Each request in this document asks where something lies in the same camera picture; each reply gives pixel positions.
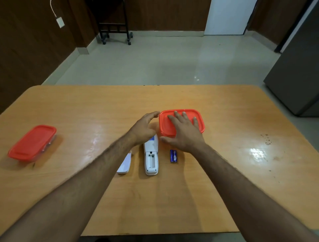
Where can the person's left hand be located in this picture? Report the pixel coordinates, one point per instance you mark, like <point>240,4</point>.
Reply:
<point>142,129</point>

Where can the person's right hand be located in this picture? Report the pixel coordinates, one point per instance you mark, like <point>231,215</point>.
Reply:
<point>187,137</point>

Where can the person's right middle finger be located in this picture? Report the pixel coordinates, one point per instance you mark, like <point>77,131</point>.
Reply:
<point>178,117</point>

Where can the person's left fingers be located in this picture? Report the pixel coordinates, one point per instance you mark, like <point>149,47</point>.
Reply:
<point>151,115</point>

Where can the person's right thumb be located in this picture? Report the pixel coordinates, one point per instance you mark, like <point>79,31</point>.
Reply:
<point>166,140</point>

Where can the person's right little finger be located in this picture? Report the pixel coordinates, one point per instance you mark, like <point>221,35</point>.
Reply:
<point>196,122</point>

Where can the red-lidded plastic container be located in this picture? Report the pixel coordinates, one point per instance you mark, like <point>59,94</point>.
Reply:
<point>32,142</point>
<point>165,124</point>

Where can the person's left forearm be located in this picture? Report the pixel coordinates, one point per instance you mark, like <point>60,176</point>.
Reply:
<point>74,189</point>

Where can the person's right forearm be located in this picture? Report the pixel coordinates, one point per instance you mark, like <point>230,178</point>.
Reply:
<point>239,192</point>

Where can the blue battery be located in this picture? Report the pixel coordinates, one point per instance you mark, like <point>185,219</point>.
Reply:
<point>175,156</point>
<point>172,156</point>

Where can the white remote control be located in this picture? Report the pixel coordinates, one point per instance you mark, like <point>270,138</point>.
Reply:
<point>151,162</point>

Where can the white battery cover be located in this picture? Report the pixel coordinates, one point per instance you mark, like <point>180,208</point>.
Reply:
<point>125,164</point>

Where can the black wheeled stand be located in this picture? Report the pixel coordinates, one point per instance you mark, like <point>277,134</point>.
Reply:
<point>116,27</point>

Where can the white door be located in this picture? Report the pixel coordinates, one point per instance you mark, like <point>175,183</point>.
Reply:
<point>228,16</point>

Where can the grey cabinet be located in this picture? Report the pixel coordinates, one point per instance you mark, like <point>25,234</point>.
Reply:
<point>296,74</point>

